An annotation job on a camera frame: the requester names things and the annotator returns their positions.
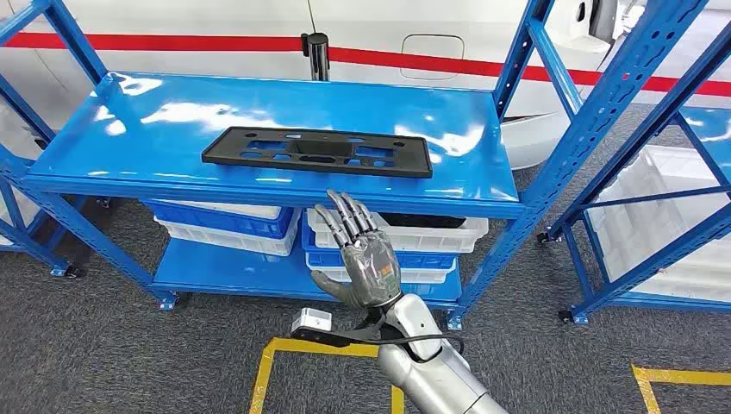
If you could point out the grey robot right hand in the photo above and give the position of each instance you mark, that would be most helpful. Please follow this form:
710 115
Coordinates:
365 268

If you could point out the black plastic panel part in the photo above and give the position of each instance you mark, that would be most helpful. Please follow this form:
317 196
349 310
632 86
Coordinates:
322 147

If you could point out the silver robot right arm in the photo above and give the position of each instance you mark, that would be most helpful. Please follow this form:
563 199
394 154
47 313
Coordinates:
434 383

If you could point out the blue plastic bin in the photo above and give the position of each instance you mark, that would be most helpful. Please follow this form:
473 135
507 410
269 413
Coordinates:
228 223
428 261

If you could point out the chrome stanchion black top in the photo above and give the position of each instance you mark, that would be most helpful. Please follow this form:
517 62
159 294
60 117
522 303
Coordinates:
317 60

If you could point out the large translucent white crate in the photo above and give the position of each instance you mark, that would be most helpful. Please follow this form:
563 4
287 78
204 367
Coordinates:
645 228

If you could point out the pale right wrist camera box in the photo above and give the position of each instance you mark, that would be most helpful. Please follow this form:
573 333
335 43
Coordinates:
314 320

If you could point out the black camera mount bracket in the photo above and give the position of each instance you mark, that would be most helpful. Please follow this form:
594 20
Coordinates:
342 338

